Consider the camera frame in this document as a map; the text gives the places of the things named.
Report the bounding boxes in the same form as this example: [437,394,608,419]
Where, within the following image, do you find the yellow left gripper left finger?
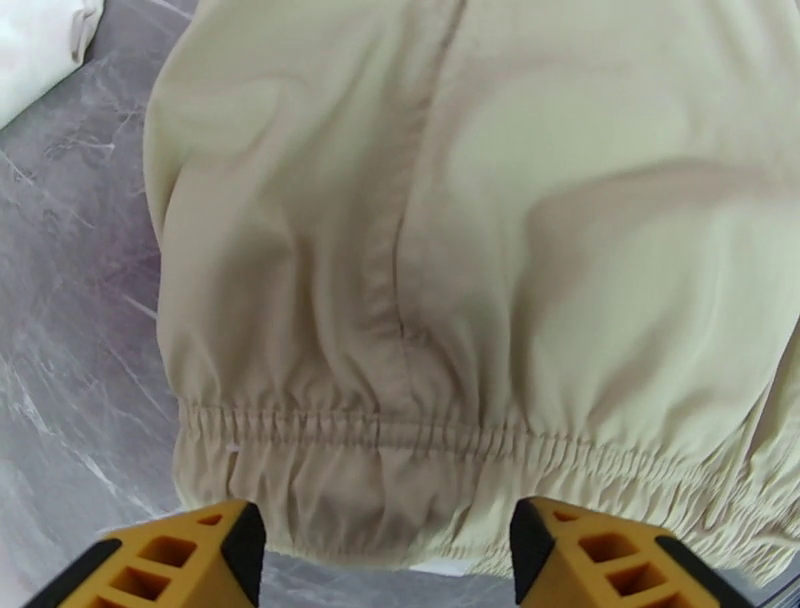
[23,498,269,608]

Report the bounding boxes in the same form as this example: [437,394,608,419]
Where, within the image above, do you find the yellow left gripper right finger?
[508,496,761,608]

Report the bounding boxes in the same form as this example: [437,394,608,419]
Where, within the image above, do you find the beige elastic-waist shorts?
[142,0,800,592]

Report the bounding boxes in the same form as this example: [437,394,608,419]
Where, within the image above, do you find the white t-shirt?
[0,0,106,131]

